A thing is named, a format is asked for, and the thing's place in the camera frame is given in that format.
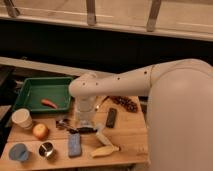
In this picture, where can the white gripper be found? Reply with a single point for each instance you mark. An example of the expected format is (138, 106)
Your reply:
(84, 111)

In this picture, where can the blue sponge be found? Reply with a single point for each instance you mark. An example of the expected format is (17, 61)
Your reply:
(74, 145)

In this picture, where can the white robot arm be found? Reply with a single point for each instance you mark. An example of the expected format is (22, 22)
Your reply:
(179, 110)

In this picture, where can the crumpled grey cloth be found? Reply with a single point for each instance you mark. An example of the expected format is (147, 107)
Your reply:
(99, 127)

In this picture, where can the metal spoon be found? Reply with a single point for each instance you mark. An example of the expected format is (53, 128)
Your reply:
(100, 103)

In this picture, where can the black remote control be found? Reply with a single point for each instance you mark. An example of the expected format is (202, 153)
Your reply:
(111, 117)

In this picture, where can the yellow banana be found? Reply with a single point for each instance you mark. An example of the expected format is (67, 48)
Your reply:
(104, 151)

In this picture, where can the wooden table board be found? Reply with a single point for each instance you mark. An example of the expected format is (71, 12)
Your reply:
(129, 133)

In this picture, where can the bunch of dark grapes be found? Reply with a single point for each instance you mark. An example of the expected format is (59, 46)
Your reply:
(127, 103)

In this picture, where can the orange carrot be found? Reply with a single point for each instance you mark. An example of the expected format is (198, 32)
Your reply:
(49, 103)

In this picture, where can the red yellow apple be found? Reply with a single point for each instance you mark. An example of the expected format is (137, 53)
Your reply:
(40, 131)

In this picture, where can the small metal cup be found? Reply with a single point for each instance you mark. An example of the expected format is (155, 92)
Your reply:
(46, 150)

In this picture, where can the green plastic tray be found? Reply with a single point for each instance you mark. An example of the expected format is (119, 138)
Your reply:
(34, 90)

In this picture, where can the white paper cup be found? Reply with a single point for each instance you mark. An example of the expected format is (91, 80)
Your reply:
(22, 118)

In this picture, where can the blue cup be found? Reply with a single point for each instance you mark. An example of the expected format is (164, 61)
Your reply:
(19, 152)

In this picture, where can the black handled utensil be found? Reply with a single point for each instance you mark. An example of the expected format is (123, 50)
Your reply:
(64, 124)

